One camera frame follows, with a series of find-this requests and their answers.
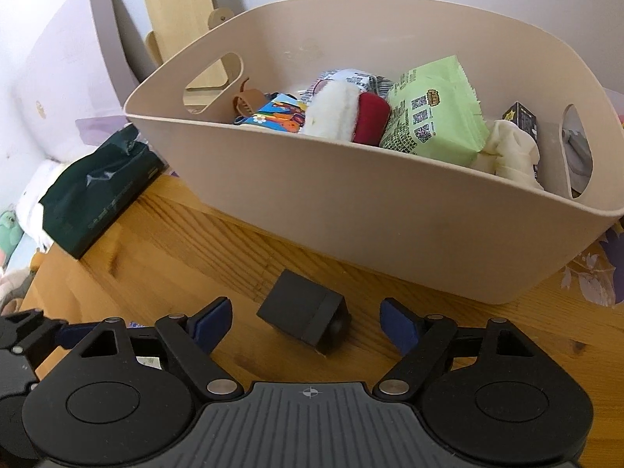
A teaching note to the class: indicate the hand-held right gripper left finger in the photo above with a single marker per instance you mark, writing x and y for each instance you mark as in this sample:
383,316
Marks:
209,324

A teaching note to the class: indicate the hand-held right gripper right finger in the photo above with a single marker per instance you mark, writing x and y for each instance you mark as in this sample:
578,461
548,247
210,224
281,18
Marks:
399,326

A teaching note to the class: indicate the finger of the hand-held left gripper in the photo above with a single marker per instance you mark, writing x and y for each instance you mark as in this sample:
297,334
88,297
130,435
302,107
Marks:
68,334

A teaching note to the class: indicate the small black box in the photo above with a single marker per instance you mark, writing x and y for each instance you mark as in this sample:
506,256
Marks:
297,309

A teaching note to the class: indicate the beige plastic basket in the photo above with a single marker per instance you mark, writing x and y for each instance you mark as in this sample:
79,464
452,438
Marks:
341,214

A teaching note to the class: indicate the green snack packet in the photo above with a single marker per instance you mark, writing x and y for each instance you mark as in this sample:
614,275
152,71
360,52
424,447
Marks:
429,117

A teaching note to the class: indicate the wooden desktop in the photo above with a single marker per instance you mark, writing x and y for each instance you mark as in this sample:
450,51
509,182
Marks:
195,253

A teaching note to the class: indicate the green plush toy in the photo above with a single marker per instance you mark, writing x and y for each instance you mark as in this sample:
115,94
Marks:
9,234

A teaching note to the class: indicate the white printed bedsheet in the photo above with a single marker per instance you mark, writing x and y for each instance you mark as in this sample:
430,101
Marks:
34,204

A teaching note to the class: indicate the dark green tissue pack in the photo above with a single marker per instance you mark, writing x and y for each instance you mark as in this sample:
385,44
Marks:
92,190

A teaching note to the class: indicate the cream cloth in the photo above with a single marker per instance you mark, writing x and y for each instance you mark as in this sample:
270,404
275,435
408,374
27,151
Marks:
512,151

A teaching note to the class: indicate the colourful cartoon pack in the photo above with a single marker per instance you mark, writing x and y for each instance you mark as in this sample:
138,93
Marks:
278,114

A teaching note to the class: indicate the brown hair clip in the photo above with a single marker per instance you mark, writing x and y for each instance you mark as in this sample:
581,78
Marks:
243,102

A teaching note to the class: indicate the red white plush toy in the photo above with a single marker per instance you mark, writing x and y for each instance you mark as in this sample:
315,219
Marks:
331,112

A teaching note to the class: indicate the black box with star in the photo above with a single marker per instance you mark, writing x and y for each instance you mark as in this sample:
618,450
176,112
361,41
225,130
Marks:
521,117

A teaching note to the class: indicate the striped packet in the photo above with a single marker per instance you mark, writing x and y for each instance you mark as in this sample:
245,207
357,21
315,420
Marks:
356,78

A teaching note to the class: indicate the grey board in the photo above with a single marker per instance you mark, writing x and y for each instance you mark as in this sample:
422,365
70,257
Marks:
112,34

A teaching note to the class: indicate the wooden stand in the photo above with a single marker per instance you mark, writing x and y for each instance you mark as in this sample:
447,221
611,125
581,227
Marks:
180,5

